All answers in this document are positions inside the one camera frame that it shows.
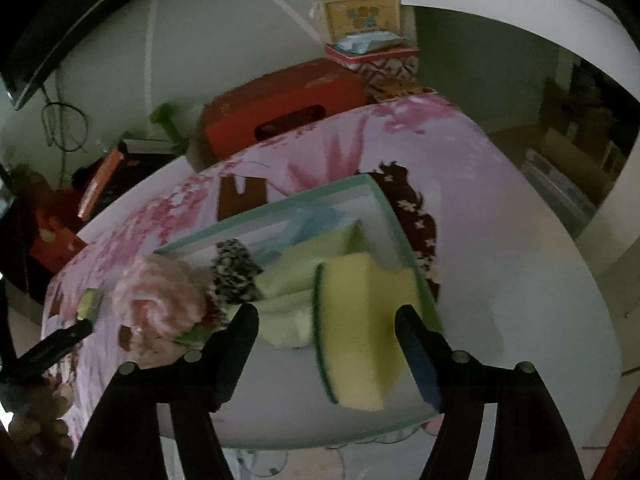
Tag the orange black box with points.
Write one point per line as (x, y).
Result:
(129, 163)

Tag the person left hand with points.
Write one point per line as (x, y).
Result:
(38, 430)

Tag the leopard print scrunchie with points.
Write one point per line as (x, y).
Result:
(233, 275)

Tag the red cardboard box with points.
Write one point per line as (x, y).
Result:
(273, 104)

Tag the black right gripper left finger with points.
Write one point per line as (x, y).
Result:
(198, 388)

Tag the blue face mask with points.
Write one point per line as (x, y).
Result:
(305, 224)

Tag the light green cloth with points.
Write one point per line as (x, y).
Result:
(285, 318)

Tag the white round table edge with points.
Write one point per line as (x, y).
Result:
(587, 28)

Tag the yellow green sponge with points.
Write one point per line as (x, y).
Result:
(353, 328)

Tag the blue wipes pack on tin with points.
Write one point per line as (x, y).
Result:
(368, 42)

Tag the pink white chevron towel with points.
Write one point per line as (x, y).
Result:
(157, 301)

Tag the red patterned tin box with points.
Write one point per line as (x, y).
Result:
(399, 65)

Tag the red scrunchie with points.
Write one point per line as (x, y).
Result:
(215, 317)

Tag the teal white shallow box tray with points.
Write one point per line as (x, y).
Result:
(280, 400)

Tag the green dumbbell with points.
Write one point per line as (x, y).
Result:
(162, 116)

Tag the cartoon printed bed sheet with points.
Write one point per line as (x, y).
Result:
(513, 286)

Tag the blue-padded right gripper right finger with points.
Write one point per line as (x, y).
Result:
(454, 383)

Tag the yellow gift box with handle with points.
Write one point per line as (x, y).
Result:
(336, 19)

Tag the red tote bag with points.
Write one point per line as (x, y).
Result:
(56, 241)

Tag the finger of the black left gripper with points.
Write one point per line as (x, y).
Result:
(26, 370)

